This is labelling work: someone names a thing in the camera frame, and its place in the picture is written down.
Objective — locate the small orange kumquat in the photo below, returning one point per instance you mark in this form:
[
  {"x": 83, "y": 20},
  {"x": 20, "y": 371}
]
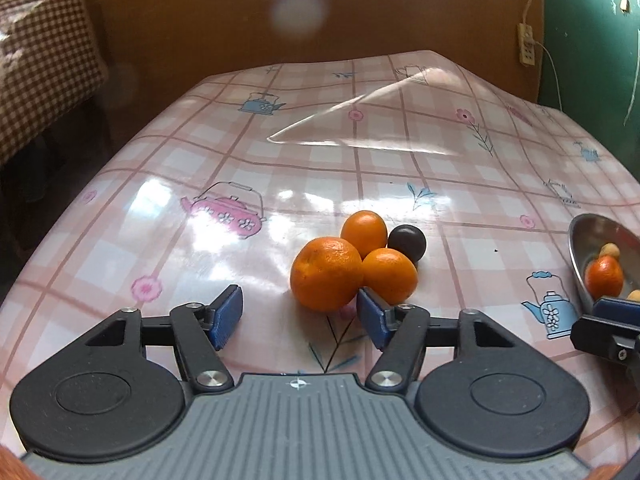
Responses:
[
  {"x": 366, "y": 231},
  {"x": 390, "y": 274}
]

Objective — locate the brown checkered chair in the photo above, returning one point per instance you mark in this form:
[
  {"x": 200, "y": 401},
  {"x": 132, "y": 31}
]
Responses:
[{"x": 50, "y": 63}]

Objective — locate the large wrinkled orange mandarin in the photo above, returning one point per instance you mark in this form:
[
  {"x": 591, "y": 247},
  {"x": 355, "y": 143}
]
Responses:
[{"x": 326, "y": 274}]

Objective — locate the pink plaid vinyl tablecloth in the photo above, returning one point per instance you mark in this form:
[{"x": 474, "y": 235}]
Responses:
[{"x": 236, "y": 176}]

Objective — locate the beige wall power socket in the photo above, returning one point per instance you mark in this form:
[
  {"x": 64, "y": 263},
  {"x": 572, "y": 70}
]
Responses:
[{"x": 526, "y": 44}]

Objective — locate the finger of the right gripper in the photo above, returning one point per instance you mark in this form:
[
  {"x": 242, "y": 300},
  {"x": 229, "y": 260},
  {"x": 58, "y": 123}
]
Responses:
[
  {"x": 610, "y": 340},
  {"x": 610, "y": 307}
]

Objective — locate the metal bowl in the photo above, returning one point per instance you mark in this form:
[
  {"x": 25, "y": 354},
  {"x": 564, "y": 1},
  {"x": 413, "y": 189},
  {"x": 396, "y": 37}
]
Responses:
[{"x": 586, "y": 235}]

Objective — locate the dark purple plum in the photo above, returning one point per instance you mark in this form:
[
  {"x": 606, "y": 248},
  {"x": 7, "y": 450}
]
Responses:
[{"x": 409, "y": 240}]

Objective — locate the tan longan in bowl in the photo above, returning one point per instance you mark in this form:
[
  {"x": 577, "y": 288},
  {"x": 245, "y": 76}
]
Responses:
[{"x": 610, "y": 250}]

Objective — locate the wooden headboard panel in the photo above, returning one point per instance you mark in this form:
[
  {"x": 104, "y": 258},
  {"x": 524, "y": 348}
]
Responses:
[{"x": 157, "y": 49}]

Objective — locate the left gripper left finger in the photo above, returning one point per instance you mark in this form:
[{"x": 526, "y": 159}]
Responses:
[{"x": 197, "y": 332}]

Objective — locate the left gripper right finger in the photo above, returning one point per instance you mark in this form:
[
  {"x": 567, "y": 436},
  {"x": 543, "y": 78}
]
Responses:
[{"x": 402, "y": 333}]

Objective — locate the small orange kumquat front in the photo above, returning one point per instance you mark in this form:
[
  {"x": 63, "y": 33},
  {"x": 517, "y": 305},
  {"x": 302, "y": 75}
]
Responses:
[{"x": 390, "y": 274}]

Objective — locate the tan longan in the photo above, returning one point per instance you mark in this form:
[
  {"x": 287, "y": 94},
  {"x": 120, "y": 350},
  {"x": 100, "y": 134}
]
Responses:
[
  {"x": 634, "y": 295},
  {"x": 610, "y": 250}
]

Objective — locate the orange mandarin in bowl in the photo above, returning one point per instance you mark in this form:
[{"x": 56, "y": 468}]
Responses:
[{"x": 604, "y": 278}]

